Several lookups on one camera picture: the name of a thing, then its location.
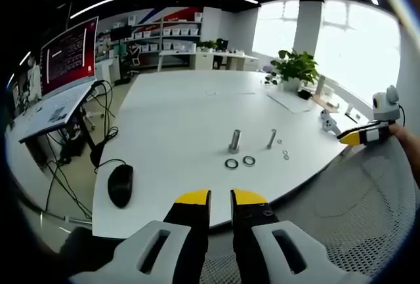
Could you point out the red-screen laptop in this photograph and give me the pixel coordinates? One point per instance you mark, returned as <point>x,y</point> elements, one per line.
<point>67,67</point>

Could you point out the potted green plant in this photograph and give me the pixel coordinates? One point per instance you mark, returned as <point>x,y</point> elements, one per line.
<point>295,67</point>

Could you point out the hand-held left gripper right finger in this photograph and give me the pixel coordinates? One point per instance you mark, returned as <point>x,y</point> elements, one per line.
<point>259,231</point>

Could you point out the white paper sheet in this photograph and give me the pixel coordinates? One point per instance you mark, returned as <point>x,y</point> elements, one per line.
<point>290,102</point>

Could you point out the large dark washer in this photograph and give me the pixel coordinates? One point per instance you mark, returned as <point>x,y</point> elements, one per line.
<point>249,160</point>
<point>231,163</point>

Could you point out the laptop stand desk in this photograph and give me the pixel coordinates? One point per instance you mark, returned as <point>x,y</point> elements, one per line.
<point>86,126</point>

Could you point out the white game controller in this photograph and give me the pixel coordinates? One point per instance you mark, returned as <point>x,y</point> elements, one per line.
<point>329,121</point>

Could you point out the black monitor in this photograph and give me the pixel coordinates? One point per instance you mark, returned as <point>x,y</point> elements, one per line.
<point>120,33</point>

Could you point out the grey mesh chair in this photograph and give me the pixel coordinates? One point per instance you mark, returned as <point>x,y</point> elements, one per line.
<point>354,212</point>

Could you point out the white storage shelf with bins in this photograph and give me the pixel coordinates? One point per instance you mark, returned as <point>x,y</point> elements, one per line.
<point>165,33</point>

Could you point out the thin threaded bolt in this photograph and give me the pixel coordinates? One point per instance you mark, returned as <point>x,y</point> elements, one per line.
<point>271,139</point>

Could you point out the white office desk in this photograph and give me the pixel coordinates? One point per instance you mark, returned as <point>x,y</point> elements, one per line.
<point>210,59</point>

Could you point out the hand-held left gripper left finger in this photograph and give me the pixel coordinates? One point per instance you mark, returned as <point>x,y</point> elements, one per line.
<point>183,231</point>

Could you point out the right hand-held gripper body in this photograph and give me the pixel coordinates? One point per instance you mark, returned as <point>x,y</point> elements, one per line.
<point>386,108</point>

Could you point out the black computer mouse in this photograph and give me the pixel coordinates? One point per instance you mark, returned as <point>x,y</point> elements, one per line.
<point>120,185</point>

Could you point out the person's right hand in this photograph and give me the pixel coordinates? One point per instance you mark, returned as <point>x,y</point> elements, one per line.
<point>398,130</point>

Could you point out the wooden tray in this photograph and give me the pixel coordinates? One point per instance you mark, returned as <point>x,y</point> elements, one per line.
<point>325,102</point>

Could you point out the thick threaded stud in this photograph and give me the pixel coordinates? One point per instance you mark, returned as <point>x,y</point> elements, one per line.
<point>235,140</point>

